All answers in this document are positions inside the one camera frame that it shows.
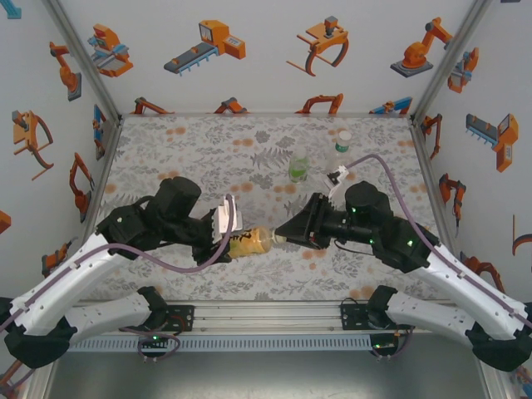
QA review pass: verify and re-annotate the yellow label plastic bottle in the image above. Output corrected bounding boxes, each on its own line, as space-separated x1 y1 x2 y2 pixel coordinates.
226 225 288 260

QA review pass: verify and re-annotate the light green label bottle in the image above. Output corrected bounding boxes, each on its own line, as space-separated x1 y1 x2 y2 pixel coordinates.
288 145 312 185

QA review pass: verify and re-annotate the clear bottle dark green label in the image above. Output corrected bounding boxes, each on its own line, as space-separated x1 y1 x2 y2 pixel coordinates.
328 129 354 178

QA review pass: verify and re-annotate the floral patterned table cover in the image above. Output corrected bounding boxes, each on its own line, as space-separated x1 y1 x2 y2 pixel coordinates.
85 116 461 303

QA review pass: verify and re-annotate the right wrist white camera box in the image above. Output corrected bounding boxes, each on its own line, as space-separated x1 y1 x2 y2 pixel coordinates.
323 165 350 201

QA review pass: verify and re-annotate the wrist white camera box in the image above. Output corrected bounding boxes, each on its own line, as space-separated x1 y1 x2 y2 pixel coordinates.
323 165 350 201
211 194 246 247

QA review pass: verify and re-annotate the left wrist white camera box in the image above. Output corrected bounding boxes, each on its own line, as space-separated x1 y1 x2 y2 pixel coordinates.
211 194 246 247

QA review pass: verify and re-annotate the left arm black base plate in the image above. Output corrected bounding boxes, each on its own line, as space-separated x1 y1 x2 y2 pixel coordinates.
119 304 196 333

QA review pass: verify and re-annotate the aluminium side rail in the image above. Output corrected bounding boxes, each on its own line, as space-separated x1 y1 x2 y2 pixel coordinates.
409 119 473 301
78 117 125 225

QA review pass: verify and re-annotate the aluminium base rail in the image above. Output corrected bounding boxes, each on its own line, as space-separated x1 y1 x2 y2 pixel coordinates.
66 299 495 337

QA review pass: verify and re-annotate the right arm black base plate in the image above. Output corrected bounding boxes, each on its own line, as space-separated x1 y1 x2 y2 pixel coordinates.
339 299 416 333

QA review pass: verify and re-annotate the grey slotted cable duct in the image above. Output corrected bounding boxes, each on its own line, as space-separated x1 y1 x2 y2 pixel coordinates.
68 334 374 353

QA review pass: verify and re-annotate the aluminium table edge rail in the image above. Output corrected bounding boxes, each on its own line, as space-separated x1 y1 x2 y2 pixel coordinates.
119 111 413 120

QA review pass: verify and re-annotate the aluminium frame post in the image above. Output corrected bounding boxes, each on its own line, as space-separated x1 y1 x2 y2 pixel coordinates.
409 0 495 126
42 0 125 126

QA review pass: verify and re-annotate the aluminium frame leg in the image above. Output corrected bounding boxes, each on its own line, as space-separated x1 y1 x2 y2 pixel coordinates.
25 365 59 399
475 367 513 399

